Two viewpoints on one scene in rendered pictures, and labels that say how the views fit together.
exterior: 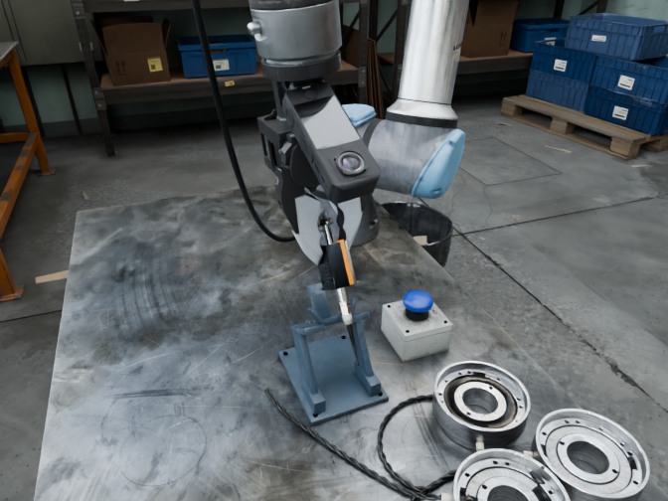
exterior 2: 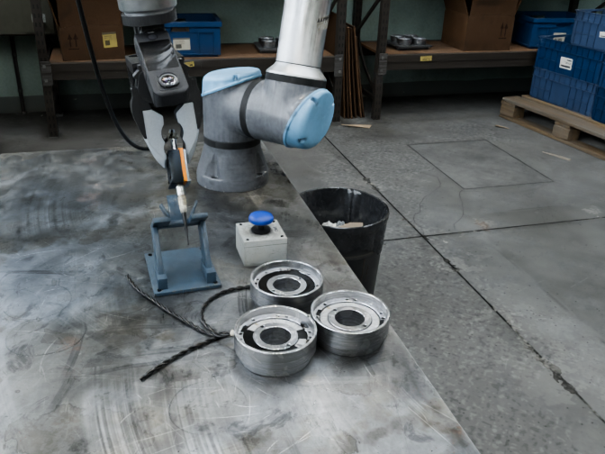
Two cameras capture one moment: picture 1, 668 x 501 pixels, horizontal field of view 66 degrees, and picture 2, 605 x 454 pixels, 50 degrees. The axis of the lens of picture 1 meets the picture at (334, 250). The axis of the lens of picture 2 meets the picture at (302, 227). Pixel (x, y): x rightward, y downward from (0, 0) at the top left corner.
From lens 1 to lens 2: 45 cm
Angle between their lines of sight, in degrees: 6
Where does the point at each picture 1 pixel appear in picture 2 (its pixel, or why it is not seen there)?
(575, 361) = (515, 366)
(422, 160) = (289, 112)
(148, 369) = (37, 258)
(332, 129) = (161, 59)
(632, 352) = (581, 362)
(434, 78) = (301, 44)
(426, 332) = (264, 241)
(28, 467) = not seen: outside the picture
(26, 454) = not seen: outside the picture
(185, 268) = (85, 198)
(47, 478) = not seen: outside the picture
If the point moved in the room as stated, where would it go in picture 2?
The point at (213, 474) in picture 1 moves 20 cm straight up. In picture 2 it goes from (70, 317) to (50, 182)
